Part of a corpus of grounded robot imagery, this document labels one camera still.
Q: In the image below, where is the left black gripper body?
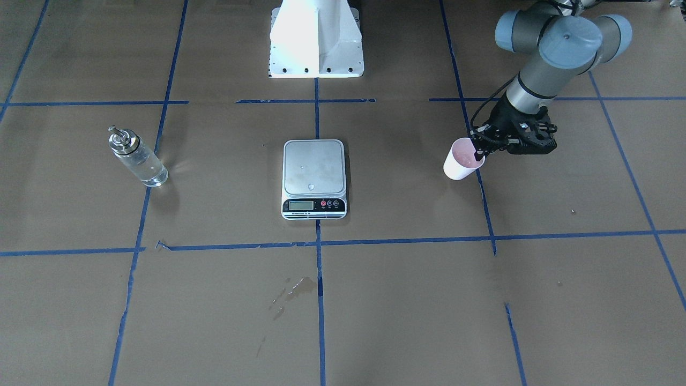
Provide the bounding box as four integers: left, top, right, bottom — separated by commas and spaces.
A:
491, 96, 558, 155

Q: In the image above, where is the pink paper cup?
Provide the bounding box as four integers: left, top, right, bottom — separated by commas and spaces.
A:
443, 137, 486, 181

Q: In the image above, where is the glass sauce bottle steel spout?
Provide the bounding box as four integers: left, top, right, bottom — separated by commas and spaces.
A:
108, 125, 168, 187

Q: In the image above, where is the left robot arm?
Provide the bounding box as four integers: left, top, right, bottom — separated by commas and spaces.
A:
468, 1, 633, 161

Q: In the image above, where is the white digital kitchen scale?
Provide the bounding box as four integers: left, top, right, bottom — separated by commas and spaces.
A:
281, 139, 348, 220

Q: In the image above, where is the brown paper table cover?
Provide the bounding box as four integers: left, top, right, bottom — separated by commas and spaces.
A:
2, 1, 684, 385

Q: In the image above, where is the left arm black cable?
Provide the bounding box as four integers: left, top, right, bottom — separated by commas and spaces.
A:
468, 75, 518, 135

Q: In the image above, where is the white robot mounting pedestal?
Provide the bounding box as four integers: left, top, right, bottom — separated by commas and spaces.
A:
268, 1, 365, 79

